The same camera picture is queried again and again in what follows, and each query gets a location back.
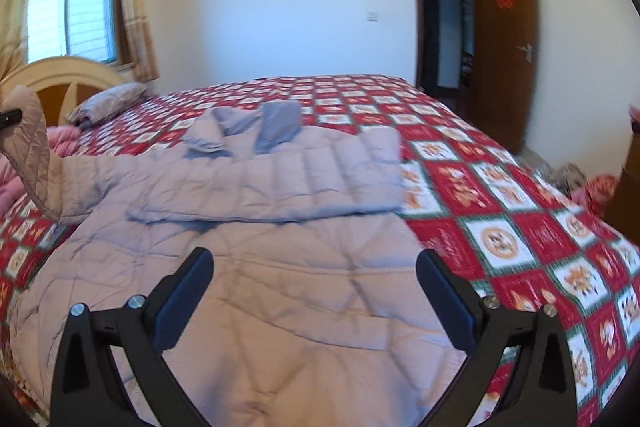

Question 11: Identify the grey patterned pillow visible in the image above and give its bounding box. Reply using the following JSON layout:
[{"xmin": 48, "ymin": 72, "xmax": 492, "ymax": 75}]
[{"xmin": 66, "ymin": 82, "xmax": 151, "ymax": 130}]

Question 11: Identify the pale puffer jacket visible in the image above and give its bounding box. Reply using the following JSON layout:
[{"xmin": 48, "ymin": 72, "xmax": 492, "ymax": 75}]
[{"xmin": 0, "ymin": 84, "xmax": 473, "ymax": 427}]

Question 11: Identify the grey cloth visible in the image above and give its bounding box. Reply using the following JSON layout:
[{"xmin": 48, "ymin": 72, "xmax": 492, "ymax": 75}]
[{"xmin": 550, "ymin": 163, "xmax": 588, "ymax": 195}]

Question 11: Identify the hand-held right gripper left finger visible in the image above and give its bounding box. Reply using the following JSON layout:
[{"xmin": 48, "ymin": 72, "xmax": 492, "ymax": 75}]
[{"xmin": 50, "ymin": 247, "xmax": 216, "ymax": 427}]

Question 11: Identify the brown wooden door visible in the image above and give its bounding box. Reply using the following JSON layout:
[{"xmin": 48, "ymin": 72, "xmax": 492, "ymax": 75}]
[{"xmin": 472, "ymin": 0, "xmax": 538, "ymax": 155}]

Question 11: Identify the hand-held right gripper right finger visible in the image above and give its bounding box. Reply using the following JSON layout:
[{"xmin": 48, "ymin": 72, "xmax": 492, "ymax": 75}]
[{"xmin": 416, "ymin": 248, "xmax": 578, "ymax": 427}]

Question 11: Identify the pink quilt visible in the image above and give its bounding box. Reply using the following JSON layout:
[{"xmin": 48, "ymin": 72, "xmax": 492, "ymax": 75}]
[{"xmin": 0, "ymin": 124, "xmax": 83, "ymax": 212}]

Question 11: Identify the cream wooden headboard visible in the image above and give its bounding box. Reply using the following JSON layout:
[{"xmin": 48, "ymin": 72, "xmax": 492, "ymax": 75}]
[{"xmin": 0, "ymin": 57, "xmax": 131, "ymax": 128}]

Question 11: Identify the red checkered printed blanket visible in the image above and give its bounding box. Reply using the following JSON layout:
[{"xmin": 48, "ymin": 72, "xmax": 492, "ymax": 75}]
[{"xmin": 0, "ymin": 74, "xmax": 640, "ymax": 427}]

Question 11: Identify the red patterned bag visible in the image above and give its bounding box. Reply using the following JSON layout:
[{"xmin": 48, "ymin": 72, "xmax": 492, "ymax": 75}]
[{"xmin": 570, "ymin": 174, "xmax": 621, "ymax": 218}]

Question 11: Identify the brown door frame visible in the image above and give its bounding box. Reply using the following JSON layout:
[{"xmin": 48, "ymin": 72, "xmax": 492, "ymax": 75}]
[{"xmin": 409, "ymin": 0, "xmax": 486, "ymax": 118}]

